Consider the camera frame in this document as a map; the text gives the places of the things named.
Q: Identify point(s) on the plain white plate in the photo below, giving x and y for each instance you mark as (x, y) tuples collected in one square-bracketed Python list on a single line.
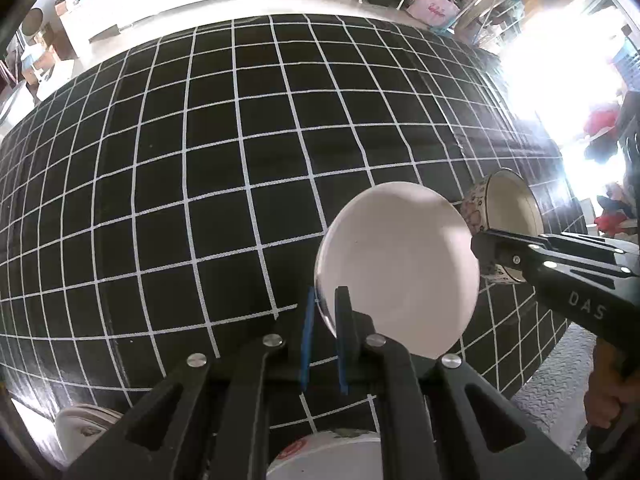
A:
[(400, 270)]

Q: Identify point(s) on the blue plastic basket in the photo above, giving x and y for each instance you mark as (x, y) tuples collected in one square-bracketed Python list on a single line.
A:
[(630, 65)]

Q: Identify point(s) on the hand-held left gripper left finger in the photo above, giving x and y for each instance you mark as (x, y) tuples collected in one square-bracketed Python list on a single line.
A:
[(307, 345)]

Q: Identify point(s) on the grey textured sofa cover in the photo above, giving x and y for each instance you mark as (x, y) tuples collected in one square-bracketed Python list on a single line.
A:
[(550, 385)]

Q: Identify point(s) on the pink bag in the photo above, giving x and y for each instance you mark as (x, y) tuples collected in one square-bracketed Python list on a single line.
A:
[(435, 10)]

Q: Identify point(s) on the person's right hand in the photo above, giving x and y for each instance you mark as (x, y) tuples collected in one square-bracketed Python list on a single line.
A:
[(602, 390)]

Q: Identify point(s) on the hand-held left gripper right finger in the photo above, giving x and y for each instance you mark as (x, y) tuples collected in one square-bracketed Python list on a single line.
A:
[(343, 345)]

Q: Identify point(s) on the plain white bowl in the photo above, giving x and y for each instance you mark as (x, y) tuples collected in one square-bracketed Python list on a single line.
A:
[(85, 411)]

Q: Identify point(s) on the white plate pink flower print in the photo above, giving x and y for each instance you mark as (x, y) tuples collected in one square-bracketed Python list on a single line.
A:
[(325, 462)]

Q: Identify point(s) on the white bowl with outer print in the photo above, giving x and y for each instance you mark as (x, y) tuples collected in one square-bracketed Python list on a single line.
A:
[(80, 444)]

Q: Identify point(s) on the white television cabinet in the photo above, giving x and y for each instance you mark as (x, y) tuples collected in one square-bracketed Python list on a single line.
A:
[(125, 0)]

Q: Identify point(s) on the round brown wall decoration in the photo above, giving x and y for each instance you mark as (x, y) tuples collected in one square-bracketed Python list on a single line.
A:
[(32, 20)]

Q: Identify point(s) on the red clothes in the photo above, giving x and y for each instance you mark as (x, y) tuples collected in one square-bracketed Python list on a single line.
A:
[(602, 125)]

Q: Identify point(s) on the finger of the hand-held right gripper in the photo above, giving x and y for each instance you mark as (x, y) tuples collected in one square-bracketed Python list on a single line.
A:
[(500, 255), (590, 244)]

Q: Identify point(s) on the black white checked tablecloth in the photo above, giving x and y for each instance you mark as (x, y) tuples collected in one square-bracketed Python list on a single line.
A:
[(175, 185)]

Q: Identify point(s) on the patterned ceramic bowl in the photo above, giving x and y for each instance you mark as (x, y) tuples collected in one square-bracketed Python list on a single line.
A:
[(510, 205)]

